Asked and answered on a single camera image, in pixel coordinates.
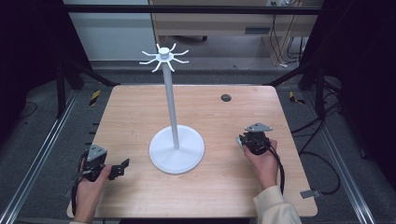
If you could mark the aluminium floor rail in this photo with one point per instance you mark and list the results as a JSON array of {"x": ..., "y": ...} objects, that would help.
[
  {"x": 341, "y": 158},
  {"x": 37, "y": 155}
]

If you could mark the wooden desk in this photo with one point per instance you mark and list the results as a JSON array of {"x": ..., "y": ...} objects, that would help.
[{"x": 218, "y": 26}]

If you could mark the person's right hand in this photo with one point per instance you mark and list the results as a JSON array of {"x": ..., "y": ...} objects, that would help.
[{"x": 264, "y": 165}]

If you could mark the black metal stand strut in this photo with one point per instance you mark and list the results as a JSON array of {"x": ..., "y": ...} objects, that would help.
[
  {"x": 87, "y": 73},
  {"x": 299, "y": 73}
]

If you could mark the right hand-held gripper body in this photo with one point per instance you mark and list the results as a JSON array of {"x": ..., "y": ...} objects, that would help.
[{"x": 257, "y": 141}]

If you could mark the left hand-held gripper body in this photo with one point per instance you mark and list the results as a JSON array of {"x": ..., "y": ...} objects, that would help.
[{"x": 96, "y": 153}]

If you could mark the dark round table grommet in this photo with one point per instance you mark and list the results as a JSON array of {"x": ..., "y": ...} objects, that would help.
[{"x": 226, "y": 97}]

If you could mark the person's left hand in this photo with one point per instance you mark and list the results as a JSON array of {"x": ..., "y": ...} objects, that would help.
[{"x": 88, "y": 189}]

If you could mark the yellow black tape strip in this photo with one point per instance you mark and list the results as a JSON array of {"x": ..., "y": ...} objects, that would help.
[
  {"x": 294, "y": 99},
  {"x": 95, "y": 97}
]

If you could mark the white hook stand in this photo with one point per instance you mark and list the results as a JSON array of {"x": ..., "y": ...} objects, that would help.
[{"x": 176, "y": 155}]

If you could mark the grey metal bracket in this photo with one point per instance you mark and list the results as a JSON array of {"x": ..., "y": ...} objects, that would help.
[{"x": 310, "y": 193}]

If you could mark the black frame crossbar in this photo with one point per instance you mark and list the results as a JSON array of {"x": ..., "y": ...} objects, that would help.
[{"x": 186, "y": 9}]

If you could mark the white cabinet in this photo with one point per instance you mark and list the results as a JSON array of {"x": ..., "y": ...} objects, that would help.
[{"x": 112, "y": 34}]

